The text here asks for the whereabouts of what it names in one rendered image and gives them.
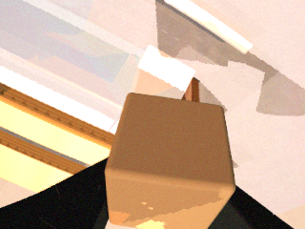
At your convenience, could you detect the tan block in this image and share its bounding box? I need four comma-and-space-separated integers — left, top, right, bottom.
106, 93, 236, 229

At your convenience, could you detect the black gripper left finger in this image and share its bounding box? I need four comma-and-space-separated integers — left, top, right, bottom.
0, 157, 110, 229

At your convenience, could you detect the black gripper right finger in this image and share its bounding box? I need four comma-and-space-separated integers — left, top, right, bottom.
209, 186, 294, 229

